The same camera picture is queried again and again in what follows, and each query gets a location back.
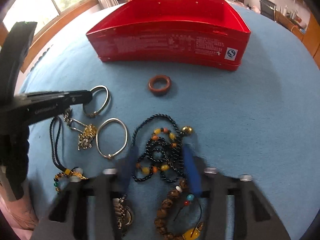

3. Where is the blue bed cover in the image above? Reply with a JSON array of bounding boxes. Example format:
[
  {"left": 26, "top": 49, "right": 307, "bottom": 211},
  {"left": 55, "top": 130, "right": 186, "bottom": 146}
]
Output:
[{"left": 20, "top": 7, "right": 319, "bottom": 239}]

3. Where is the wooden desk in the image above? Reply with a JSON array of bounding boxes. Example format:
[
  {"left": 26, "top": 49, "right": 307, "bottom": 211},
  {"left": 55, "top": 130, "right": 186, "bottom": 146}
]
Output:
[{"left": 275, "top": 11, "right": 304, "bottom": 41}]

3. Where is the black cord gold charm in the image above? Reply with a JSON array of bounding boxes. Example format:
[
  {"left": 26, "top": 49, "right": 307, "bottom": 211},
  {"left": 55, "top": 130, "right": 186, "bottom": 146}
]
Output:
[{"left": 49, "top": 116, "right": 86, "bottom": 180}]

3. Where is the silver bangle with clasp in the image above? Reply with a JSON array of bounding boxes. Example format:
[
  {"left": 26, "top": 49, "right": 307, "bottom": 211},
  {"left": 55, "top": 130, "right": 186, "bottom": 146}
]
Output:
[{"left": 82, "top": 85, "right": 111, "bottom": 118}]

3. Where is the brown wooden ring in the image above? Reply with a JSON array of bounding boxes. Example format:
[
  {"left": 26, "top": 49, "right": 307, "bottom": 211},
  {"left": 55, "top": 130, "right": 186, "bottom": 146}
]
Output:
[{"left": 147, "top": 74, "right": 173, "bottom": 96}]

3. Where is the brown tiger-eye bead bracelet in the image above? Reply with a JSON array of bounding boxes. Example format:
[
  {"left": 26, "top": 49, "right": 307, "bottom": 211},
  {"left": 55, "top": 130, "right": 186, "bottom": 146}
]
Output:
[{"left": 153, "top": 178, "right": 205, "bottom": 240}]

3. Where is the black office chair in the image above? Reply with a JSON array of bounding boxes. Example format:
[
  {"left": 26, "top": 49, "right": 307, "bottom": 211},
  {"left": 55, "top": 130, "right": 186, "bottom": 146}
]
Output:
[{"left": 259, "top": 0, "right": 276, "bottom": 21}]

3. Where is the plain silver bangle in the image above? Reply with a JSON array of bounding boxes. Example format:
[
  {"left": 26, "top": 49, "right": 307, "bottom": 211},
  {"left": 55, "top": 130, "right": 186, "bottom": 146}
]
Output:
[{"left": 95, "top": 118, "right": 129, "bottom": 160}]

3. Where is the wooden framed side window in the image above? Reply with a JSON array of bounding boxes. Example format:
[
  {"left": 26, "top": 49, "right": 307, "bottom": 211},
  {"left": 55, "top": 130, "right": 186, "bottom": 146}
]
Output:
[{"left": 1, "top": 0, "right": 99, "bottom": 73}]

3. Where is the silver and gold chain necklace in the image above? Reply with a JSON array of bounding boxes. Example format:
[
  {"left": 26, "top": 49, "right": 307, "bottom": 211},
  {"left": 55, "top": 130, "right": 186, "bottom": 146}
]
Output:
[{"left": 62, "top": 107, "right": 98, "bottom": 151}]

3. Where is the wooden wardrobe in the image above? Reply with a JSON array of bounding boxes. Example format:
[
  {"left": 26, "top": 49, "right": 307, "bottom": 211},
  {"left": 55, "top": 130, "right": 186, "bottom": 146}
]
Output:
[{"left": 302, "top": 14, "right": 320, "bottom": 68}]

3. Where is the red tin box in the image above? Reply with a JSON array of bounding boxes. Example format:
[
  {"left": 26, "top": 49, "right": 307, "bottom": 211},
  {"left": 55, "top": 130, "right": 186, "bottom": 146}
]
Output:
[{"left": 86, "top": 0, "right": 251, "bottom": 71}]

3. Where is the silver metal wristwatch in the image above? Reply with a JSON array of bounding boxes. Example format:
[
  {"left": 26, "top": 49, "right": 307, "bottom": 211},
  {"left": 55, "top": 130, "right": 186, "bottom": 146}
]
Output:
[{"left": 113, "top": 195, "right": 134, "bottom": 237}]

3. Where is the black bead necklace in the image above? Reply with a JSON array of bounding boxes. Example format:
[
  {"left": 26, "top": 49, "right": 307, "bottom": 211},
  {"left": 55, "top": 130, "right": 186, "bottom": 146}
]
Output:
[{"left": 130, "top": 113, "right": 194, "bottom": 183}]

